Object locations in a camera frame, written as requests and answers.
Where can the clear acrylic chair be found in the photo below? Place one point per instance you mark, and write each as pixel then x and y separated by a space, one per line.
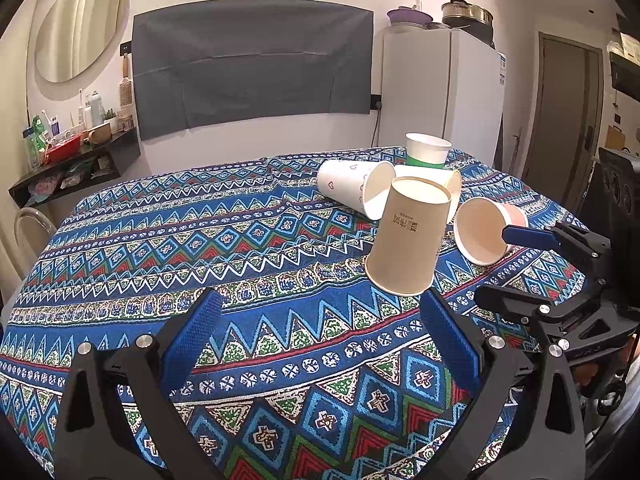
pixel 33 230

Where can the oval wall mirror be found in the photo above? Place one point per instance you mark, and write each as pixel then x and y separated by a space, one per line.
pixel 74 34

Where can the white bottle on shelf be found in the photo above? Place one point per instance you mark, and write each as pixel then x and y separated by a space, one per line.
pixel 96 108

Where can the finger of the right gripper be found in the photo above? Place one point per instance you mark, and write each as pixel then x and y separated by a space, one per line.
pixel 530 238
pixel 510 304

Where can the white cup green band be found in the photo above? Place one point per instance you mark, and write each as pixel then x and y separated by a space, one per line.
pixel 424 150

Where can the white cup with hearts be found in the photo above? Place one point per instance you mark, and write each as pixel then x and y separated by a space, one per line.
pixel 360 186

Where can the green bottle on shelf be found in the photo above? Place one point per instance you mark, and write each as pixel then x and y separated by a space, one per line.
pixel 35 139

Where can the white refrigerator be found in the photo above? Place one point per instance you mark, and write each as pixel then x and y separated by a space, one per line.
pixel 445 83

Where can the blue patterned tablecloth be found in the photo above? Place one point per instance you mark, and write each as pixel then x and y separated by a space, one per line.
pixel 312 371

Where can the white cup yellow rim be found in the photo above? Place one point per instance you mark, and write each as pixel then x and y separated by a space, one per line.
pixel 449 179

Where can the metal pot on fridge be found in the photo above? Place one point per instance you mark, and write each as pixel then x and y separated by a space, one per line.
pixel 471 18

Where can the brown door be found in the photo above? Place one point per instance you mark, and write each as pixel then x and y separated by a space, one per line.
pixel 567 120

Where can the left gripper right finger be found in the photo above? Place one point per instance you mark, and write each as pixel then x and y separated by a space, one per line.
pixel 546 437

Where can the pink paper cup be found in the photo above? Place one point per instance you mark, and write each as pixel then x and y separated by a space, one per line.
pixel 478 226

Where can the black wall shelf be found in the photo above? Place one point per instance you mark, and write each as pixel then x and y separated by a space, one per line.
pixel 104 163

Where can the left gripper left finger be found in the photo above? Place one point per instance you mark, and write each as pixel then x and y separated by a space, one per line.
pixel 93 439

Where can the purple bowl on fridge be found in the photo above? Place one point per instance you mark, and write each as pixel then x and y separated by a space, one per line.
pixel 406 15

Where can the grey cloth covered television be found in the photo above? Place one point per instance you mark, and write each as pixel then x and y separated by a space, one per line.
pixel 209 62

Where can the red box on shelf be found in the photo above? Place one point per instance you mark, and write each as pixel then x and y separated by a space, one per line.
pixel 69 148

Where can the brown paper cup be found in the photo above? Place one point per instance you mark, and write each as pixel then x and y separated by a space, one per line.
pixel 403 257

